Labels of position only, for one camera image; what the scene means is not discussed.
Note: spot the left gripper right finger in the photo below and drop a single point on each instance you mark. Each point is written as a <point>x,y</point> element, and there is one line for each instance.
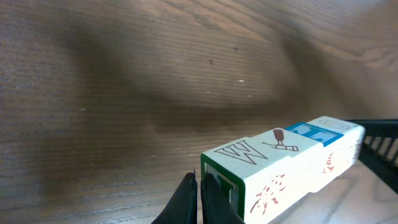
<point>215,207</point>

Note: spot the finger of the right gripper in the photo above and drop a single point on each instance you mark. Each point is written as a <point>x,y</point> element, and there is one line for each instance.
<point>379,148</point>

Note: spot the green edged white block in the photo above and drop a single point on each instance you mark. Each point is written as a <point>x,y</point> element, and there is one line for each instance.
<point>256,187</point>

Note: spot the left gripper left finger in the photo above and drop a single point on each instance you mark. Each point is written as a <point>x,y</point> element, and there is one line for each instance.
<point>182,206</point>

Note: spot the teal edged white block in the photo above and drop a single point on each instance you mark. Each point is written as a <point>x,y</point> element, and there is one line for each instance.
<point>345,140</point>

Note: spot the white block brown picture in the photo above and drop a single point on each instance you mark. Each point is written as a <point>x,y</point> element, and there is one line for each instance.
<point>324,137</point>

